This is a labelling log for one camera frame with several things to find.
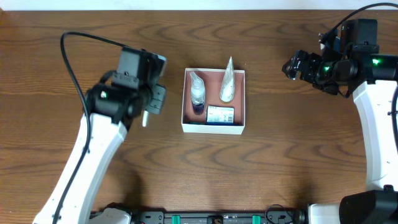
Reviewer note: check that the green white toothbrush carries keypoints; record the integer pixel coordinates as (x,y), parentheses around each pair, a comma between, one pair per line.
(145,118)

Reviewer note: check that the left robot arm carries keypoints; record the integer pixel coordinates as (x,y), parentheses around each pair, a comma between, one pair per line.
(101,133)

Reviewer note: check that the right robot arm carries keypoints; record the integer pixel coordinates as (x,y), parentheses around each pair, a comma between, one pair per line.
(372,82)

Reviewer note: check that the green white soap bar pack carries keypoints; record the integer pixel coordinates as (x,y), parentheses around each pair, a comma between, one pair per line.
(216,115)

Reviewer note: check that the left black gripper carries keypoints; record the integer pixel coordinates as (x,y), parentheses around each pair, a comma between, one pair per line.
(157,99)

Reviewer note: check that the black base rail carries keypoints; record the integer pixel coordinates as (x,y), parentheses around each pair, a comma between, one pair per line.
(217,218)

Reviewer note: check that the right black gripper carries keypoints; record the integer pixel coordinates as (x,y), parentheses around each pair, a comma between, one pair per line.
(302,64)

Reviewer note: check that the green white toothpaste tube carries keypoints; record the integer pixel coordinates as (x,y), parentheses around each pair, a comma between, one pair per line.
(196,123)

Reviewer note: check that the white cardboard box, pink interior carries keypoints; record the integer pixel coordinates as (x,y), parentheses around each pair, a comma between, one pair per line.
(213,79)

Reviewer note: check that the clear pump soap bottle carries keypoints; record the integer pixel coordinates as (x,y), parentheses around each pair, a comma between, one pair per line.
(198,93)

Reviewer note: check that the white floral lotion tube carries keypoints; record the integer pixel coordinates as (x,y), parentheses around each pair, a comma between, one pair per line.
(228,84)

